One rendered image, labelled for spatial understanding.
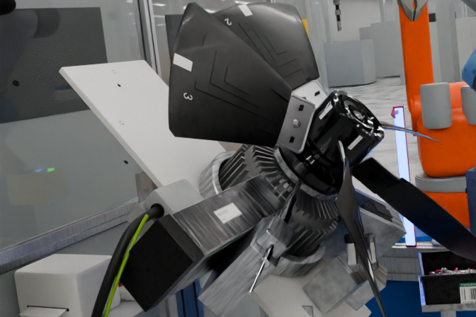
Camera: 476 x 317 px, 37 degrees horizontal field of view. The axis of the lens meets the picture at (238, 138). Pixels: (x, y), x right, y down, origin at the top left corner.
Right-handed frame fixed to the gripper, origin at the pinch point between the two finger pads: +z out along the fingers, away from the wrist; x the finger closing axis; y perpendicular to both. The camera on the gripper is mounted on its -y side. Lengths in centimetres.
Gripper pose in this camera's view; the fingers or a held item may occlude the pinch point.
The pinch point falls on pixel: (414, 14)
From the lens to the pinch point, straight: 153.6
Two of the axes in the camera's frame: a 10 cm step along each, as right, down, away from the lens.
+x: -10.0, 0.4, -0.8
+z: 0.3, 10.0, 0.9
